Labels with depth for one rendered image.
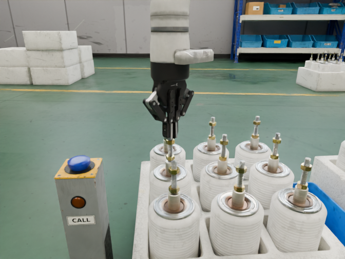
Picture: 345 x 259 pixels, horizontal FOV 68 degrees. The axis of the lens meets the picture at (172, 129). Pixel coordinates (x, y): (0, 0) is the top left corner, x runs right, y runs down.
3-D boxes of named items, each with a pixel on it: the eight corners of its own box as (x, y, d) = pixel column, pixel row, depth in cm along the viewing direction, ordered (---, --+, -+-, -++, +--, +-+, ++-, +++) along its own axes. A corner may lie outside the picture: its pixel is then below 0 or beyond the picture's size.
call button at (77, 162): (88, 174, 46) (87, 164, 45) (65, 175, 46) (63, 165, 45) (93, 163, 50) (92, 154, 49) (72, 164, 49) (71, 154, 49)
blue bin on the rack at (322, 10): (309, 16, 476) (311, 3, 468) (330, 16, 473) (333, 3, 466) (322, 14, 429) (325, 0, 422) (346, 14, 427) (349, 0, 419)
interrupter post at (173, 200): (177, 202, 49) (177, 187, 47) (183, 209, 46) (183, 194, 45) (165, 205, 48) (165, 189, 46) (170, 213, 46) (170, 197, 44)
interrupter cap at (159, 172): (185, 165, 62) (185, 162, 61) (189, 182, 55) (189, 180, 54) (153, 166, 61) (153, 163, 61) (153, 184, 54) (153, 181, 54)
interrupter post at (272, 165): (264, 169, 60) (266, 157, 58) (270, 166, 61) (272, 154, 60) (273, 173, 58) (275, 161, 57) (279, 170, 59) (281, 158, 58)
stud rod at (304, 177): (296, 193, 48) (303, 158, 45) (300, 192, 49) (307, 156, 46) (300, 196, 47) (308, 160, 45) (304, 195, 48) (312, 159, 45)
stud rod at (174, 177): (176, 197, 47) (177, 160, 44) (176, 200, 46) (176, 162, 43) (171, 196, 47) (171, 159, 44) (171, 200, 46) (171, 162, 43)
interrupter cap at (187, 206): (184, 191, 52) (184, 188, 51) (202, 215, 45) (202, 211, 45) (148, 200, 49) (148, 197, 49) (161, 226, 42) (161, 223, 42)
